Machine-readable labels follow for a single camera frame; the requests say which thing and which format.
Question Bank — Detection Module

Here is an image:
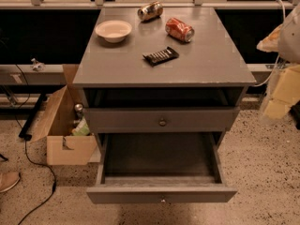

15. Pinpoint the grey wooden drawer cabinet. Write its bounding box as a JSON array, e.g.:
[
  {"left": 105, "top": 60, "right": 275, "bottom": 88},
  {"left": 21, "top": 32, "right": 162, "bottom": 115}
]
[{"left": 72, "top": 7, "right": 257, "bottom": 148}]

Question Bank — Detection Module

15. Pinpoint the gold soda can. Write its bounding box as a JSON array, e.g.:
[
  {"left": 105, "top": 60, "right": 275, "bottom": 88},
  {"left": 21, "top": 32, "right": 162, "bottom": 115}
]
[{"left": 137, "top": 1, "right": 163, "bottom": 22}]

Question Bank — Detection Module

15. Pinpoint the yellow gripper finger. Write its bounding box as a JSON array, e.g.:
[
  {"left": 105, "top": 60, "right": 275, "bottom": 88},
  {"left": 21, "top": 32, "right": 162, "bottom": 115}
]
[
  {"left": 257, "top": 25, "right": 282, "bottom": 53},
  {"left": 262, "top": 65, "right": 300, "bottom": 121}
]

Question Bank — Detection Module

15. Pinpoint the black snack bar packet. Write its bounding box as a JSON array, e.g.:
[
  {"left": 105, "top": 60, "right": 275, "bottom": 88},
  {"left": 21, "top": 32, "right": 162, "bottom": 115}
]
[{"left": 143, "top": 47, "right": 179, "bottom": 67}]

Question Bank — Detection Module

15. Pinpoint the black floor cable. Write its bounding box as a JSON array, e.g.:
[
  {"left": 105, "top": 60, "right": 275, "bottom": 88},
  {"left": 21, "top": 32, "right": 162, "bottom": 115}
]
[{"left": 0, "top": 37, "right": 58, "bottom": 225}]

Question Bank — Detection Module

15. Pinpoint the metal bottle in box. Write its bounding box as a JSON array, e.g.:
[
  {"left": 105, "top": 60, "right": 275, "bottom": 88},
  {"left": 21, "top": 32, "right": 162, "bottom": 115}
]
[{"left": 74, "top": 103, "right": 83, "bottom": 119}]

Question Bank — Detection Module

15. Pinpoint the white hanging cable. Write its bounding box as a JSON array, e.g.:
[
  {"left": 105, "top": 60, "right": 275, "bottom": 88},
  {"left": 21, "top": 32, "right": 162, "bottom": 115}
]
[{"left": 251, "top": 0, "right": 287, "bottom": 88}]

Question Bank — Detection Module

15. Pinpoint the red soda can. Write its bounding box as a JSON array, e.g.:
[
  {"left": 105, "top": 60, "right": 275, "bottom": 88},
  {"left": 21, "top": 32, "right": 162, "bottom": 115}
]
[{"left": 165, "top": 18, "right": 194, "bottom": 43}]

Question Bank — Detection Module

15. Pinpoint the tan shoe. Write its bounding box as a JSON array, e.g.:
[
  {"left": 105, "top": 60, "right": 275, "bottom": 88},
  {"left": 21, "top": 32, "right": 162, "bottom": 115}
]
[{"left": 0, "top": 172, "right": 20, "bottom": 193}]

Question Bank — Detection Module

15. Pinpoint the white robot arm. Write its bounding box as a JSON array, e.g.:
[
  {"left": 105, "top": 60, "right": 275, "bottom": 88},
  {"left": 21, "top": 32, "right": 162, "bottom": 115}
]
[{"left": 257, "top": 4, "right": 300, "bottom": 122}]

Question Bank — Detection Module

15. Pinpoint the clear plastic bottle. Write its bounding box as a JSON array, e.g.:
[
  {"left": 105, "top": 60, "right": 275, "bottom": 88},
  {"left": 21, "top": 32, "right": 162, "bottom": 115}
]
[{"left": 31, "top": 58, "right": 45, "bottom": 72}]

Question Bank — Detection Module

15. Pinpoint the open cardboard box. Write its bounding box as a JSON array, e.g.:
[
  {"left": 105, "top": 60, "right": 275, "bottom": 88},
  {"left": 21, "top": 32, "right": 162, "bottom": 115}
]
[{"left": 32, "top": 65, "right": 100, "bottom": 165}]

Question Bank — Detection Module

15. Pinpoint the green packet in box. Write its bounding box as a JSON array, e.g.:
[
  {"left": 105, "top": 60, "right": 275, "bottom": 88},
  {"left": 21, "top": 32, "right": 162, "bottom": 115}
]
[{"left": 71, "top": 118, "right": 90, "bottom": 136}]

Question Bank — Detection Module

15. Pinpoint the grey drawer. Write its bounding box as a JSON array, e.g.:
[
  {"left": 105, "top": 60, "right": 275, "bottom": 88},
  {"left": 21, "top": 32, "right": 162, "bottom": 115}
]
[
  {"left": 84, "top": 108, "right": 239, "bottom": 133},
  {"left": 87, "top": 132, "right": 236, "bottom": 203}
]

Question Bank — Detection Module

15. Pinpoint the white ceramic bowl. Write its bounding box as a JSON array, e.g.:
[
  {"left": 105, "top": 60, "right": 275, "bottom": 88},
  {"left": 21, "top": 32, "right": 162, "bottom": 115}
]
[{"left": 95, "top": 21, "right": 132, "bottom": 43}]

